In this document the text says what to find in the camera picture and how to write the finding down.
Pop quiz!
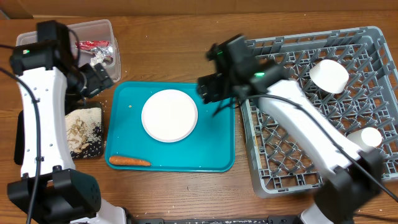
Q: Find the white tissue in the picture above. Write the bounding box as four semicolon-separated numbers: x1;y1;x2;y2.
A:
90;52;106;67

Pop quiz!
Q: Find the red snack wrapper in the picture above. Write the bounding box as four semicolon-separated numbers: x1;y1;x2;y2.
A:
75;40;113;58

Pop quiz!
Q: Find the white plate with food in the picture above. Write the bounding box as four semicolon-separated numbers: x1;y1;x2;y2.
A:
141;89;198;143

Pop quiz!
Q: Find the orange carrot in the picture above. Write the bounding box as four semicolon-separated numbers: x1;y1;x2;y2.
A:
109;156;152;166

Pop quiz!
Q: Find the white bowl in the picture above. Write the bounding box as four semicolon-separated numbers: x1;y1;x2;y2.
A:
309;59;349;94

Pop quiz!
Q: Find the small white cup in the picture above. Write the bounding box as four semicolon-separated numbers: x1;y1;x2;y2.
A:
347;127;382;152

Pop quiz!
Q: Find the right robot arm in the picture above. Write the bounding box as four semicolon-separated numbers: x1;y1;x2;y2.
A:
197;34;383;223

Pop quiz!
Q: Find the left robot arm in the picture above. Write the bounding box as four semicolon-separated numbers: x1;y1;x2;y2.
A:
7;21;134;223

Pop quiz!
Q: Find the grey dishwasher rack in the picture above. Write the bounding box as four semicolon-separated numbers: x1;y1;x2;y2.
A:
241;26;397;198

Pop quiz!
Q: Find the clear plastic bin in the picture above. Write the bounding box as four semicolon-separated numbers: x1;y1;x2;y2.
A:
16;19;121;83

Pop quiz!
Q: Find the black plastic bin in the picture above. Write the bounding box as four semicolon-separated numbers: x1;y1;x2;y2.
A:
14;101;104;165

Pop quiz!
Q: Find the peanut shells and rice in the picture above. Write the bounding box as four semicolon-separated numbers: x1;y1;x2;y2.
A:
65;108;102;152

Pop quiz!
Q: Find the teal serving tray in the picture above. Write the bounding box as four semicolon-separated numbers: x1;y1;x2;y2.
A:
105;82;235;172

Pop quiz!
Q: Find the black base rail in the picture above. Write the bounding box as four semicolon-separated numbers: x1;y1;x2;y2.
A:
133;215;302;224

